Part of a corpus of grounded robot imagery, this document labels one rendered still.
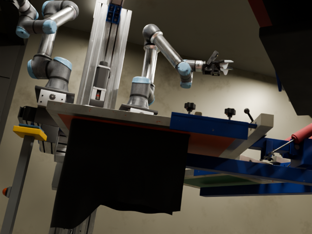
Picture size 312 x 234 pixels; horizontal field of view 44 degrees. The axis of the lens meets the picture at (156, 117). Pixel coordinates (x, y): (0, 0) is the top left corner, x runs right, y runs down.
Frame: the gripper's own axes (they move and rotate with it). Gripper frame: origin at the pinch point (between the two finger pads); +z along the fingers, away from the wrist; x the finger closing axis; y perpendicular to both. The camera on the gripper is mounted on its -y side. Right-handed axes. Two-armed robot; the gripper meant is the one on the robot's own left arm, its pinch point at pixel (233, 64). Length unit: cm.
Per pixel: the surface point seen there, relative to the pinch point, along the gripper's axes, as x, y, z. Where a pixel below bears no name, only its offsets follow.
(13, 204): 80, 98, -92
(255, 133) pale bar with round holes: 87, 57, 12
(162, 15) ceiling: -196, -126, -95
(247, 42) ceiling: -256, -118, 12
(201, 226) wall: -291, 131, -29
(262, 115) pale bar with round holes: 97, 52, 13
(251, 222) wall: -322, 120, 38
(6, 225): 81, 108, -93
